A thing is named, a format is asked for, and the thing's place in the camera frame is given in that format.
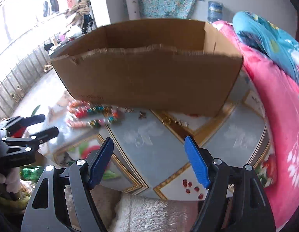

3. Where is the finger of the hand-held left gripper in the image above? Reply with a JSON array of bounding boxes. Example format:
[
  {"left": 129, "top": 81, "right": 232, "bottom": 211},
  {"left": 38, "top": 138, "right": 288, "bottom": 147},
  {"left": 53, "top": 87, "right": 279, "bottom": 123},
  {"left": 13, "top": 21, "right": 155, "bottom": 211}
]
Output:
[
  {"left": 0, "top": 114, "right": 46, "bottom": 136},
  {"left": 1, "top": 126, "right": 60, "bottom": 161}
]

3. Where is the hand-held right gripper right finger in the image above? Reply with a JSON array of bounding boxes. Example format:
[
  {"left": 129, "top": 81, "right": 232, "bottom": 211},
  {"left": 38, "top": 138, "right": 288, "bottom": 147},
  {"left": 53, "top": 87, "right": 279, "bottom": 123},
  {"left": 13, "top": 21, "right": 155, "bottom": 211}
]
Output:
[{"left": 184, "top": 136, "right": 277, "bottom": 232}]

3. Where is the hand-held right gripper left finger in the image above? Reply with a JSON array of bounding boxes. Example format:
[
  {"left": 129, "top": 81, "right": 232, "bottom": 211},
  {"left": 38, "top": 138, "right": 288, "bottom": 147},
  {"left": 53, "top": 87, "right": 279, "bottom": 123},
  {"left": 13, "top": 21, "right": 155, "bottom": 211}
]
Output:
[{"left": 21, "top": 137, "right": 115, "bottom": 232}]

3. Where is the pink bead bracelet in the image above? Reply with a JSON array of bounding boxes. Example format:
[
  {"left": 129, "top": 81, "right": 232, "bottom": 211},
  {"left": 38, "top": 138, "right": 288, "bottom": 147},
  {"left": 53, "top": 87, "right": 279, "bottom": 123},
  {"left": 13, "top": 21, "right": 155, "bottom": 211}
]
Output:
[{"left": 67, "top": 100, "right": 92, "bottom": 119}]

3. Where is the multicoloured bead bracelet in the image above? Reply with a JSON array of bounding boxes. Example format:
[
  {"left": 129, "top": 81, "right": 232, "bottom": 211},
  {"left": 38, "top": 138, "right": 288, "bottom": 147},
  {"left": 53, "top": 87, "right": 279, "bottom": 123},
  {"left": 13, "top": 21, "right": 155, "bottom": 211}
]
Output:
[{"left": 67, "top": 105, "right": 121, "bottom": 129}]

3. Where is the brown cardboard box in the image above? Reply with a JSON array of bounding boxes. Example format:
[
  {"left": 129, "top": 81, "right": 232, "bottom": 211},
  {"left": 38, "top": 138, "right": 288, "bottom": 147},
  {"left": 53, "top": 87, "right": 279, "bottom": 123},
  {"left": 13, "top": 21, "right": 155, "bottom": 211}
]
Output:
[{"left": 50, "top": 18, "right": 244, "bottom": 118}]

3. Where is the person's left hand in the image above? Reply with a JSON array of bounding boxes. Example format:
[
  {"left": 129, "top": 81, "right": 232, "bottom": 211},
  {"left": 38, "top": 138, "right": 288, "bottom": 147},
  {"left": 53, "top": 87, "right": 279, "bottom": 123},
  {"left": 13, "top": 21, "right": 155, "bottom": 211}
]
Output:
[{"left": 0, "top": 168, "right": 19, "bottom": 194}]

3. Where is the green plastic bottle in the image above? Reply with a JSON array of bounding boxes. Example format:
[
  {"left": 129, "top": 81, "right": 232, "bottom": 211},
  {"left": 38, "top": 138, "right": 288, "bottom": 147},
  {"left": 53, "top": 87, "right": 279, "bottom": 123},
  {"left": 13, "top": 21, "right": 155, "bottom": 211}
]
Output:
[{"left": 20, "top": 165, "right": 46, "bottom": 180}]

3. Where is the green fuzzy cloth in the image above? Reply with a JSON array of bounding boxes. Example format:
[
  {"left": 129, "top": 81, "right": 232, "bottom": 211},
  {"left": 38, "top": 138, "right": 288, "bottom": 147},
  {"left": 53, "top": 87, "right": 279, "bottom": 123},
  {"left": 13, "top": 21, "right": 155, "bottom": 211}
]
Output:
[{"left": 0, "top": 193, "right": 31, "bottom": 213}]

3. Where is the fruit print table cover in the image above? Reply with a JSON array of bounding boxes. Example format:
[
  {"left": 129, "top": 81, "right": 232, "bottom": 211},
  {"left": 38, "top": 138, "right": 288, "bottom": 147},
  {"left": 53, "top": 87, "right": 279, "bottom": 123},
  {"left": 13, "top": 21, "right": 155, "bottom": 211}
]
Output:
[{"left": 40, "top": 72, "right": 273, "bottom": 201}]

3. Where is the metal balcony railing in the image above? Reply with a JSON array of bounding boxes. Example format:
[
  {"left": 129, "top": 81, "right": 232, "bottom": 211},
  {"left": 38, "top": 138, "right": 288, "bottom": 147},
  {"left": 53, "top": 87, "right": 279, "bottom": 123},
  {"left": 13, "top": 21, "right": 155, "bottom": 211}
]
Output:
[{"left": 0, "top": 39, "right": 55, "bottom": 112}]

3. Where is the white fluffy cloth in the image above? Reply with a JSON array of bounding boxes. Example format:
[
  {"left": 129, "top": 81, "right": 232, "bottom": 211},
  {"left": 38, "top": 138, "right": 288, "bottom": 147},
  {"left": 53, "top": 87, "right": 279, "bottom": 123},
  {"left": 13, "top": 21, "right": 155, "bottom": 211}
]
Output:
[{"left": 65, "top": 193, "right": 205, "bottom": 232}]

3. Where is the pink floral blanket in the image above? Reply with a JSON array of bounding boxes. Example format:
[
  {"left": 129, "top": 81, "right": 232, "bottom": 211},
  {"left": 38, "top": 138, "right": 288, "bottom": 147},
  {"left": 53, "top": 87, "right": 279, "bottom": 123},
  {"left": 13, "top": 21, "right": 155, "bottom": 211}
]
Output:
[{"left": 212, "top": 20, "right": 299, "bottom": 232}]

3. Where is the hanging dark jacket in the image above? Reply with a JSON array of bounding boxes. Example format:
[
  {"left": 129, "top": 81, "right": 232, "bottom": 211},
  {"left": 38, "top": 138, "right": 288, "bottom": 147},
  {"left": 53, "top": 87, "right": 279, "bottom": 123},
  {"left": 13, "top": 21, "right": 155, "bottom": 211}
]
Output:
[{"left": 43, "top": 0, "right": 59, "bottom": 17}]

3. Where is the pile of beige clothes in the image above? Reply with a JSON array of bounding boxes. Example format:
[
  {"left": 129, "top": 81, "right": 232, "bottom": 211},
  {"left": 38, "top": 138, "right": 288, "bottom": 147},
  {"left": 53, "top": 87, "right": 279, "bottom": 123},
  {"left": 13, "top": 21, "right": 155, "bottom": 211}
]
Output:
[{"left": 66, "top": 0, "right": 90, "bottom": 28}]

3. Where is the blue floral quilt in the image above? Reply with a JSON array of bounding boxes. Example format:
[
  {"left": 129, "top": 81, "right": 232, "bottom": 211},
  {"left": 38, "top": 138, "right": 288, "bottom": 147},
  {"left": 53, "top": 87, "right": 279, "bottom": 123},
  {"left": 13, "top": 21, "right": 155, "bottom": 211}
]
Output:
[{"left": 233, "top": 11, "right": 299, "bottom": 87}]

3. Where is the white paper roll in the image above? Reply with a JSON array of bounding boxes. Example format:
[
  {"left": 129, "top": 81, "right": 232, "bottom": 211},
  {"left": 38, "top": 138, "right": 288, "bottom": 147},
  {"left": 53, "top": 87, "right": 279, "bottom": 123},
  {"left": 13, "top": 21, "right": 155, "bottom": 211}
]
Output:
[{"left": 125, "top": 0, "right": 140, "bottom": 21}]

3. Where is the blue water jug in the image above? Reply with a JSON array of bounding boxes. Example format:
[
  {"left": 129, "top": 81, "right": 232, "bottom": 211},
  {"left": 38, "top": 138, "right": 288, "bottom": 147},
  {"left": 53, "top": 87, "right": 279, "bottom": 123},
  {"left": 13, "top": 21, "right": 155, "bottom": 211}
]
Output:
[{"left": 207, "top": 1, "right": 224, "bottom": 24}]

